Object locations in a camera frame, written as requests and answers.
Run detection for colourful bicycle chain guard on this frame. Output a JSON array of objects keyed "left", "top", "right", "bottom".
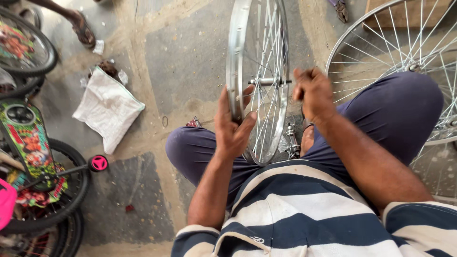
[{"left": 0, "top": 99, "right": 58, "bottom": 180}]

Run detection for person's right hand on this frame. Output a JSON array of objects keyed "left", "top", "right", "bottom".
[{"left": 292, "top": 67, "right": 337, "bottom": 124}]

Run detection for pink plastic bicycle part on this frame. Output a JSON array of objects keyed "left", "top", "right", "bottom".
[{"left": 0, "top": 178, "right": 18, "bottom": 231}]

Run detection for silver wheel hub axle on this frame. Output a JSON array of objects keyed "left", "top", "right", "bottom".
[{"left": 284, "top": 122, "right": 301, "bottom": 160}]

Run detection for striped navy white shirt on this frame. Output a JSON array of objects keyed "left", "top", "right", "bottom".
[{"left": 171, "top": 159, "right": 457, "bottom": 257}]

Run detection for wooden board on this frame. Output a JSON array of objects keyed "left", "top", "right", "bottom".
[{"left": 363, "top": 0, "right": 455, "bottom": 31}]

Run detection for person's bare foot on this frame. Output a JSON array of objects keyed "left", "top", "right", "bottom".
[{"left": 300, "top": 119, "right": 315, "bottom": 158}]

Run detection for person's left hand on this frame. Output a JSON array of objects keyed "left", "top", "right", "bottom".
[{"left": 214, "top": 84, "right": 258, "bottom": 160}]

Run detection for large silver spoked wheel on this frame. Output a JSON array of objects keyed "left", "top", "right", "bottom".
[{"left": 324, "top": 0, "right": 457, "bottom": 147}]

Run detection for white woven sack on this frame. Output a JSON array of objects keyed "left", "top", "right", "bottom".
[{"left": 72, "top": 66, "right": 146, "bottom": 155}]

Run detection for navy blue trousers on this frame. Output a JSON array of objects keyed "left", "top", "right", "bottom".
[{"left": 165, "top": 71, "right": 445, "bottom": 211}]

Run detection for silver spoked bicycle wheel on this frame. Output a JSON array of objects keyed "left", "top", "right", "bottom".
[{"left": 226, "top": 0, "right": 291, "bottom": 167}]

